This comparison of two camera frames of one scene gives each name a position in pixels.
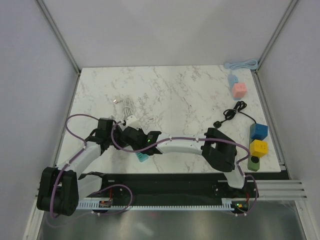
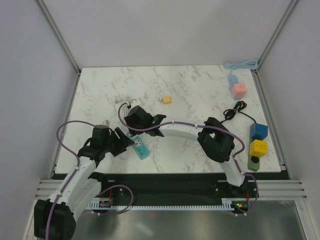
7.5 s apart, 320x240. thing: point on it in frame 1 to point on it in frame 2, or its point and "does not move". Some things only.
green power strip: [253, 162] does not move
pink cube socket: [239, 90] does not move
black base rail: [177, 186] does not move
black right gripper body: [139, 130] to [131, 123]
